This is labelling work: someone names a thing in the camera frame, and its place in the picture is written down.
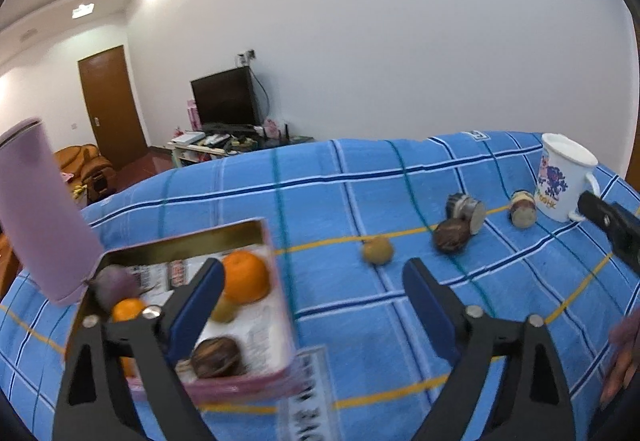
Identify pink box beside television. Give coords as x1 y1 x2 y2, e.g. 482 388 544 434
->
186 100 202 131

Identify orange tangerine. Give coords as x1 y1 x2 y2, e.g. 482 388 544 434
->
111 298 146 378
222 250 271 305

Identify person's right hand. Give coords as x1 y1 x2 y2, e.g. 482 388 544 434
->
600 309 640 409

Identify small olive-brown fruit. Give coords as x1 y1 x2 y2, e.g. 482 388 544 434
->
209 294 240 324

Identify pink metal tray box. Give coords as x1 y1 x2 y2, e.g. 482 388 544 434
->
96 219 303 405

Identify white TV stand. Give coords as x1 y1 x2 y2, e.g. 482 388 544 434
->
166 131 314 168

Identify orange brown sofa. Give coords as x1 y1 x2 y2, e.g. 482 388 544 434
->
54 144 116 204

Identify black flat television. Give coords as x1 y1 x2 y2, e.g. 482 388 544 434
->
191 66 260 128

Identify brown wooden door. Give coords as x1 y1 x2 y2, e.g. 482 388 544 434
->
78 45 148 170

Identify white printed enamel mug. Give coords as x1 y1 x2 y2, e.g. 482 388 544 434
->
534 132 601 222

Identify dark brown passion fruit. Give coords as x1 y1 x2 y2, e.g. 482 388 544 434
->
433 218 471 255

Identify brown kiwi fruit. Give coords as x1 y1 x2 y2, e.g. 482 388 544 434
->
361 236 395 267

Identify blue plaid towel cloth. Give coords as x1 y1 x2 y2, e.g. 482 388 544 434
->
0 130 640 441

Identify large purple round fruit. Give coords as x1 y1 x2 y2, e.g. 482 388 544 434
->
87 265 141 313

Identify lilac thermos bottle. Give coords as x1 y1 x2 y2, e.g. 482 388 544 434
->
1 118 103 305

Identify ceiling light panel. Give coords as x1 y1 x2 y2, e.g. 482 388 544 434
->
72 2 96 19

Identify dark cylindrical tin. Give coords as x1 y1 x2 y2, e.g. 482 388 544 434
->
446 193 486 235

